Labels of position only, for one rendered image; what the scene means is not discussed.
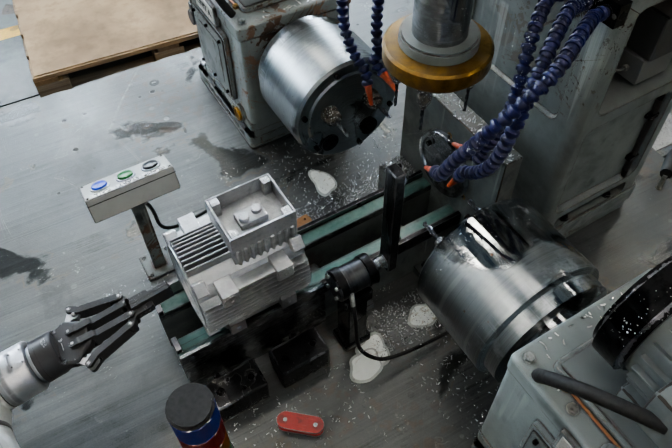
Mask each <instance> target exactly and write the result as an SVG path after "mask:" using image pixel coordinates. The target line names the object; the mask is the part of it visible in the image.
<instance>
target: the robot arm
mask: <svg viewBox="0 0 672 448"><path fill-rule="evenodd" d="M172 296H174V293H173V291H172V289H171V287H170V286H169V284H168V283H167V282H166V281H164V282H163V283H161V284H159V285H157V286H156V287H154V288H152V289H150V290H148V291H147V290H143V291H141V292H139V293H138V294H136V295H134V296H132V297H130V298H127V297H125V296H123V295H122V294H121V293H116V294H113V295H110V296H107V297H104V298H101V299H98V300H95V301H92V302H89V303H86V304H83V305H80V306H68V307H66V308H65V312H66V313H67V315H66V319H65V322H63V323H61V324H60V325H59V326H58V327H57V328H56V329H55V330H53V331H48V332H45V333H44V334H42V335H40V336H38V337H36V338H35V339H33V340H31V341H29V342H28V343H27V342H24V341H21V342H18V343H17V344H15V345H13V346H11V347H9V348H8V349H6V350H4V351H2V352H1V353H0V448H20V447H19V445H18V443H17V441H16V439H15V436H14V433H13V429H12V416H13V413H12V410H13V409H14V408H16V407H17V406H19V405H22V404H24V403H25V402H26V401H28V400H29V399H31V398H33V397H35V396H36V395H38V394H40V393H41V392H43V391H45V390H47V389H48V388H49V384H50V382H52V381H54V380H55V379H57V378H59V377H61V376H62V375H64V374H66V373H68V372H69V371H70V370H71V368H74V367H80V366H82V365H83V366H85V367H87V368H88V369H90V370H91V371H92V372H96V371H97V370H98V369H99V367H100V366H101V364H102V363H103V361H104V360H105V359H107V358H108V357H109V356H110V355H111V354H112V353H114V352H115V351H116V350H117V349H118V348H119V347H121V346H122V345H123V344H124V343H125V342H126V341H128V340H129V339H130V338H131V337H132V336H133V335H135V334H136V333H137V332H138V331H139V327H138V324H139V323H140V322H141V319H140V318H142V317H143V316H145V315H147V314H148V313H150V312H152V311H154V310H155V309H156V307H155V306H157V305H158V304H160V303H162V302H164V301H165V300H167V299H169V298H171V297H172ZM96 314H97V315H96ZM93 315H95V316H93ZM90 316H93V317H91V318H87V317H90ZM81 318H86V319H84V320H82V321H81V322H75V321H80V319H81ZM106 339H107V340H106ZM105 340H106V341H105ZM103 341H105V342H103ZM99 345H100V346H99ZM97 346H99V347H98V348H96V347H97ZM94 348H96V349H95V350H94V351H93V352H92V350H93V349H94ZM91 352H92V354H90V353H91Z"/></svg>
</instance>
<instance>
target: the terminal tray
mask: <svg viewBox="0 0 672 448"><path fill-rule="evenodd" d="M263 178H267V179H268V180H267V181H266V182H265V181H263ZM213 200H215V201H216V204H212V203H211V202H212V201H213ZM205 205H206V208H207V212H208V216H209V218H210V222H211V221H212V223H213V224H214V226H215V227H216V229H217V230H218V232H219V233H220V235H221V237H222V238H223V241H225V244H226V246H227V247H228V250H229V251H230V252H231V257H232V259H233V261H234V263H235V265H237V264H239V265H240V266H242V265H243V261H246V262H249V261H250V259H249V258H253V259H256V255H258V254H259V255H260V256H262V255H263V252H264V251H265V252H267V253H269V251H270V250H269V249H270V248H272V249H274V250H275V249H276V246H277V245H279V246H280V247H281V246H282V245H283V244H282V243H283V242H285V243H288V239H289V238H290V237H293V236H295V235H296V234H297V217H296V210H295V209H294V208H293V206H292V205H291V203H290V202H289V201H288V199H287V198H286V197H285V195H284V194H283V192H282V191H281V190H280V188H279V187H278V186H277V184H276V183H275V181H274V180H273V179H272V177H271V176H270V175H269V173H267V174H264V175H262V176H260V177H257V178H255V179H253V180H251V181H248V182H246V183H244V184H241V185H239V186H237V187H235V188H232V189H230V190H228V191H225V192H223V193H221V194H219V195H216V196H214V197H212V198H209V199H207V200H205ZM285 207H288V208H289V210H288V211H284V208H285ZM233 231H235V232H236V235H234V236H232V235H231V232H233Z"/></svg>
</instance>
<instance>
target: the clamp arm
mask: <svg viewBox="0 0 672 448"><path fill-rule="evenodd" d="M405 183H407V176H406V173H405V172H404V171H403V170H402V169H401V167H400V166H399V165H398V164H397V163H393V164H391V165H389V166H387V167H386V173H385V187H384V201H383V215H382V230H381V244H380V254H379V259H380V260H382V259H383V258H384V260H385V261H384V260H383V261H381V262H382V265H384V264H386V265H385V266H383V267H382V268H385V269H386V271H387V272H390V271H392V270H394V269H396V267H397V257H398V248H399V242H400V241H401V237H400V229H401V220H402V210H403V201H404V192H405ZM380 256H382V257H380ZM385 262H386V263H385Z"/></svg>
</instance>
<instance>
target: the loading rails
mask: <svg viewBox="0 0 672 448"><path fill-rule="evenodd" d="M430 189H431V184H430V183H429V182H428V181H427V180H426V179H425V178H424V177H423V172H422V171H421V170H419V171H417V172H414V173H412V174H410V175H408V176H407V183H405V192H404V201H403V210H402V220H401V229H400V237H401V241H400V242H399V248H398V257H397V267H396V269H394V270H392V271H390V272H387V271H386V269H385V268H381V269H380V270H379V273H380V281H379V283H377V284H375V285H373V286H372V287H371V288H372V289H373V292H374V291H376V290H378V289H379V288H381V287H383V286H385V285H387V284H389V283H391V282H393V281H395V280H396V279H398V278H400V277H402V276H404V275H406V274H408V273H410V272H411V271H413V272H414V273H415V274H416V275H417V277H418V278H419V275H420V272H421V269H422V266H421V264H422V263H423V262H424V261H426V260H427V258H428V257H429V255H430V254H431V253H432V251H433V250H434V248H435V241H436V240H435V239H434V237H433V236H431V234H430V233H429V232H428V231H427V230H426V228H425V227H424V226H423V222H425V221H426V222H427V225H429V226H431V227H432V228H433V229H434V231H435V232H436V234H437V235H438V236H440V237H441V236H444V237H445V236H446V235H447V234H448V233H449V232H451V231H452V230H453V229H454V228H455V227H456V226H457V225H459V221H460V216H461V213H460V212H459V210H458V211H455V210H454V209H453V208H452V207H451V206H450V205H449V204H447V205H445V206H443V207H441V208H439V209H437V210H435V211H433V212H431V213H429V214H427V209H428V203H429V196H430ZM383 201H384V187H383V188H381V189H378V190H376V191H374V192H372V193H370V194H368V195H366V196H364V197H361V198H359V199H357V200H355V201H353V202H351V203H349V204H347V205H345V206H342V207H340V208H338V209H336V210H334V211H332V212H330V213H328V214H325V215H323V216H321V217H319V218H317V219H315V220H313V221H311V222H309V223H306V224H304V225H302V226H300V227H298V228H297V234H300V235H301V237H302V239H303V241H304V244H305V246H306V248H304V252H305V255H306V257H307V258H308V263H309V267H310V271H311V272H310V273H311V280H310V281H311V282H310V284H308V285H309V286H307V287H305V288H304V289H302V290H300V291H299V290H296V291H295V292H296V294H297V302H296V303H294V304H292V305H290V306H288V307H286V308H284V309H283V308H282V307H281V305H280V304H279V303H277V304H275V305H273V306H271V307H269V308H267V309H265V310H263V311H261V312H259V313H257V314H255V315H253V316H251V317H249V318H247V319H246V323H247V328H246V329H244V330H242V331H240V332H238V333H236V334H234V335H232V334H231V332H230V330H229V328H228V329H226V328H225V327H224V328H222V329H220V331H219V332H217V333H216V334H214V335H212V336H209V335H208V334H207V332H206V330H205V328H204V326H203V324H202V322H201V321H200V319H199V317H198V316H197V314H196V312H195V310H194V308H193V306H192V305H191V303H190V301H189V299H188V297H187V295H186V292H185V290H184V288H183V286H182V285H181V283H180V281H179V279H178V278H177V279H175V280H173V281H171V282H169V283H168V284H169V286H170V287H171V289H172V291H173V293H174V296H172V297H171V298H169V299H167V300H165V301H164V302H162V303H160V304H158V305H157V306H155V307H156V309H155V310H156V312H157V314H158V316H159V319H160V321H161V323H162V326H163V328H164V330H165V333H166V335H167V337H168V339H169V341H170V343H171V345H172V346H173V347H174V349H175V351H176V354H177V356H178V358H179V361H180V363H181V366H182V368H183V370H184V372H185V375H186V377H187V379H188V381H189V383H199V384H202V385H204V386H205V384H206V383H208V382H210V381H212V380H214V379H215V378H217V377H219V376H221V375H223V374H225V373H227V372H229V371H231V370H233V369H235V368H237V367H238V366H240V365H242V364H244V363H246V362H247V361H249V360H251V359H256V358H258V357H260V356H262V355H264V354H265V353H267V352H269V351H270V349H272V348H274V347H276V346H278V345H279V344H281V343H283V342H285V341H287V340H289V339H291V338H293V337H295V336H296V335H298V334H300V333H302V332H304V331H306V330H308V329H309V328H311V327H316V326H318V325H320V324H322V323H324V322H325V321H326V317H327V316H329V315H330V314H332V313H334V312H336V311H338V302H337V301H335V299H334V296H333V294H332V292H331V291H330V289H329V288H326V284H327V282H326V278H325V274H326V271H327V270H329V269H331V268H333V267H339V266H341V265H343V264H345V263H347V262H349V261H351V260H353V259H354V257H355V256H357V255H359V254H361V253H367V254H368V255H370V256H371V258H372V259H373V260H374V259H376V258H377V257H379V254H380V244H381V230H382V215H383Z"/></svg>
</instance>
